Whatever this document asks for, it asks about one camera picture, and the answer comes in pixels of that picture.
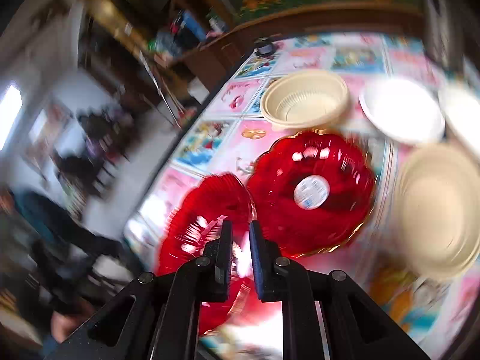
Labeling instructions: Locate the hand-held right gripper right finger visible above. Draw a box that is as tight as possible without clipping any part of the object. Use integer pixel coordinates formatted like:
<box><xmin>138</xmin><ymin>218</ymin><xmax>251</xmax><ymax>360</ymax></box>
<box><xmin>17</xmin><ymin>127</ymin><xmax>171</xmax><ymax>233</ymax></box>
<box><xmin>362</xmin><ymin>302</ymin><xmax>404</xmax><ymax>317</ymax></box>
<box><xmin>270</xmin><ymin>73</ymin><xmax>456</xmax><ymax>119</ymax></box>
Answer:
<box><xmin>250</xmin><ymin>220</ymin><xmax>432</xmax><ymax>360</ymax></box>

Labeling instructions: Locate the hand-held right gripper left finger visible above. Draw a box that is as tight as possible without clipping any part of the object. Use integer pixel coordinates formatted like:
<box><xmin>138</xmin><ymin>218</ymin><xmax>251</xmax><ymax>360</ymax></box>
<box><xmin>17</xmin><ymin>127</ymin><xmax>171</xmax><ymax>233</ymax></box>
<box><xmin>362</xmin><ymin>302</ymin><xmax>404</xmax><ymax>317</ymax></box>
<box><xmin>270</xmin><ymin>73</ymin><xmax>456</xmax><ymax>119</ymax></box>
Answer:
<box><xmin>45</xmin><ymin>220</ymin><xmax>233</xmax><ymax>360</ymax></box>

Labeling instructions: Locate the red heart-shaped plate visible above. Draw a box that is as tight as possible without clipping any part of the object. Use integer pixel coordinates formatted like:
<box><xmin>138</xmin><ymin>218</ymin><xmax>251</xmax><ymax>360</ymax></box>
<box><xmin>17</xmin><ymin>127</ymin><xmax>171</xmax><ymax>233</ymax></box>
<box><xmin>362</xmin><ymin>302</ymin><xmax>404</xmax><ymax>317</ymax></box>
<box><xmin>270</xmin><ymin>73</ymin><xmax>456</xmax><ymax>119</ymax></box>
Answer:
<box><xmin>155</xmin><ymin>172</ymin><xmax>256</xmax><ymax>336</ymax></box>

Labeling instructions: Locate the red scalloped plate gold rim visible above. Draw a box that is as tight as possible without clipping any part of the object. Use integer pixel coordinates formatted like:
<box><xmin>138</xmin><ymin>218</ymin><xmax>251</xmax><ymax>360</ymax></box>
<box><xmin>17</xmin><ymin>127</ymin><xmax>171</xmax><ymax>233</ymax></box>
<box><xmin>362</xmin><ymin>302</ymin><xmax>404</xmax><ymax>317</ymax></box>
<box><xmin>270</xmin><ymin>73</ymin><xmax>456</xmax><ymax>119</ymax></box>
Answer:
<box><xmin>245</xmin><ymin>129</ymin><xmax>377</xmax><ymax>257</ymax></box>

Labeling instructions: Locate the beige bowl with strainer insert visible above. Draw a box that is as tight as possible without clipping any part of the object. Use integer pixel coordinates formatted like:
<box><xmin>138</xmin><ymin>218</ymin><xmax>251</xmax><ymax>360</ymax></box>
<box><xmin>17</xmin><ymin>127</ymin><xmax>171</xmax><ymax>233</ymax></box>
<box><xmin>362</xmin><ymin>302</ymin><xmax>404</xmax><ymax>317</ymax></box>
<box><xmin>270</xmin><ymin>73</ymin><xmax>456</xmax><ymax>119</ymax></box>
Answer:
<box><xmin>260</xmin><ymin>68</ymin><xmax>351</xmax><ymax>133</ymax></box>

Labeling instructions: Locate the plain beige bowl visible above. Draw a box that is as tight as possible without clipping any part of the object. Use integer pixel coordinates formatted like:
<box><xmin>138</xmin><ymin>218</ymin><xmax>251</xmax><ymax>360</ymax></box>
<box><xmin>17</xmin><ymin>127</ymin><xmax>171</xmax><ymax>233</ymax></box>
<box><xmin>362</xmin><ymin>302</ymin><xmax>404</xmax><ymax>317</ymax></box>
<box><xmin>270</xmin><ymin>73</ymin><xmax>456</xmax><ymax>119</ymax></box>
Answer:
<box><xmin>394</xmin><ymin>144</ymin><xmax>480</xmax><ymax>282</ymax></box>

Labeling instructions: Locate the white foam plate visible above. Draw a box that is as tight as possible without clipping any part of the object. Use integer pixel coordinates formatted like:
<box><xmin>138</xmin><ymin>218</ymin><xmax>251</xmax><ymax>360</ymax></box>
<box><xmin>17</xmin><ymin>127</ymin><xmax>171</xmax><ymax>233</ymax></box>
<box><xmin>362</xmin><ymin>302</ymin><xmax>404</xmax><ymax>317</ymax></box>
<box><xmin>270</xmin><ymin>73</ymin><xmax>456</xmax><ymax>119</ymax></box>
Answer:
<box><xmin>438</xmin><ymin>84</ymin><xmax>480</xmax><ymax>151</ymax></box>
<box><xmin>359</xmin><ymin>78</ymin><xmax>446</xmax><ymax>146</ymax></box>

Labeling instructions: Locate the printed fruit tablecloth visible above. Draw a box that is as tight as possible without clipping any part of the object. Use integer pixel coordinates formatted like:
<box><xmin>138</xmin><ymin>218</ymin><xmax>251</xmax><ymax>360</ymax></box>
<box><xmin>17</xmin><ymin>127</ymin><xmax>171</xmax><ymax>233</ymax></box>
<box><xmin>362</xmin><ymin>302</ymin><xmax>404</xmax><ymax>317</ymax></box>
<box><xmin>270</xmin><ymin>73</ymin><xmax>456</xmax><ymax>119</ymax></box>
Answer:
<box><xmin>124</xmin><ymin>34</ymin><xmax>480</xmax><ymax>360</ymax></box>

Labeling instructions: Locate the person's leg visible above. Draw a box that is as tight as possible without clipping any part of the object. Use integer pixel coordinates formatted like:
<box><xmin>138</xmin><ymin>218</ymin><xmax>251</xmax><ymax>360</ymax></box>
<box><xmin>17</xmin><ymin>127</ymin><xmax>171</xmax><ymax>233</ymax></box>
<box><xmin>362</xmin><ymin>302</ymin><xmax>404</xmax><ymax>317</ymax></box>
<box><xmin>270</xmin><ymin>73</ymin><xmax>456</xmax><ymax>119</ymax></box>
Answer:
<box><xmin>7</xmin><ymin>189</ymin><xmax>122</xmax><ymax>267</ymax></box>

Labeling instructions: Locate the metal rod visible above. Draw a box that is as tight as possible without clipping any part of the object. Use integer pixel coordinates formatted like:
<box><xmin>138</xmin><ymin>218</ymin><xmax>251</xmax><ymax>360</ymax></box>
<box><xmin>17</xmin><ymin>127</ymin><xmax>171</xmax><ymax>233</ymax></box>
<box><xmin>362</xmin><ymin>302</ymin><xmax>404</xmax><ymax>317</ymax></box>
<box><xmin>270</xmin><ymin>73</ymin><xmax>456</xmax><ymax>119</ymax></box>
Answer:
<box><xmin>139</xmin><ymin>50</ymin><xmax>186</xmax><ymax>124</ymax></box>

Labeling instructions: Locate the small black device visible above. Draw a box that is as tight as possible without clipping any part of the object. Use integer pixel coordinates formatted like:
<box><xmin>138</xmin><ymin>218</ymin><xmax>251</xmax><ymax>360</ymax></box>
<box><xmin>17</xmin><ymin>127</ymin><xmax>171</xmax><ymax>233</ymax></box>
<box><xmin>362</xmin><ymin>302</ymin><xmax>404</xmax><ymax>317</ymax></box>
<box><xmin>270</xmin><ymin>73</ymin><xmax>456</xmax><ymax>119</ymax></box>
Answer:
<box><xmin>254</xmin><ymin>37</ymin><xmax>276</xmax><ymax>58</ymax></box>

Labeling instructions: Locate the wooden shelf cabinet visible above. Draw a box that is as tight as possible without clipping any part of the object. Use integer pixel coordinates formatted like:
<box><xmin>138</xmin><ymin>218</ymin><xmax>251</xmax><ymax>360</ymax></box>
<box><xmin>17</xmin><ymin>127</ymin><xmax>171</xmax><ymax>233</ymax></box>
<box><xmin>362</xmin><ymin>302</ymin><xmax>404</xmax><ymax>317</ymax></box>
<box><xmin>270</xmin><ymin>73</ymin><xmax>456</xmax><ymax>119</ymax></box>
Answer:
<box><xmin>79</xmin><ymin>0</ymin><xmax>233</xmax><ymax>121</ymax></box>

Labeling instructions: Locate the framed wall picture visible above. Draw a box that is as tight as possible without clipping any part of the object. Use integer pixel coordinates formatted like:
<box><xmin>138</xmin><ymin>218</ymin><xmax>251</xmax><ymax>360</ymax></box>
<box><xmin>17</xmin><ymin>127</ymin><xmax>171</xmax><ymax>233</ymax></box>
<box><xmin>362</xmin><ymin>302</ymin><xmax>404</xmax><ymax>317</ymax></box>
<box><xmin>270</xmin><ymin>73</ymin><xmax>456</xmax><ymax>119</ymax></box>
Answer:
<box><xmin>26</xmin><ymin>101</ymin><xmax>74</xmax><ymax>167</ymax></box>

